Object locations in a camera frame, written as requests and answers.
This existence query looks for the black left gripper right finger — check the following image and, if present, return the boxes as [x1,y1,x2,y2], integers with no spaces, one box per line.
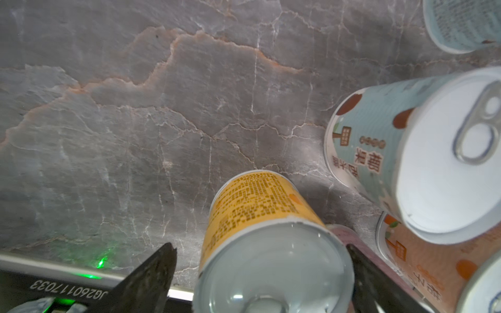
[347,244,428,313]

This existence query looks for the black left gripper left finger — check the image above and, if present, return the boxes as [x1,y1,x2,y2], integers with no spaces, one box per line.
[87,243,177,312]

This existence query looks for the yellow labelled can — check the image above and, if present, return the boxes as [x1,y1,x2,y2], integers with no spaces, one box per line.
[193,170,354,312]

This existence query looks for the pink can front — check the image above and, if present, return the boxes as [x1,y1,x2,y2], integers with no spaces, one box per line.
[327,224,434,312]

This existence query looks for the orange can by cabinet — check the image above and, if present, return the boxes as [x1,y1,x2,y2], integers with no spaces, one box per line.
[376,213,500,312]

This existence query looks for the teal can middle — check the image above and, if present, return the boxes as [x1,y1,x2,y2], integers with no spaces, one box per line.
[324,67,500,245]

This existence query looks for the teal can near cabinet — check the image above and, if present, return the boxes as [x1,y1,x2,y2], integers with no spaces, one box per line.
[423,0,500,54]

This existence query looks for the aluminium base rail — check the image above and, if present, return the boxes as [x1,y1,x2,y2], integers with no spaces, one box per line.
[1,252,194,312]

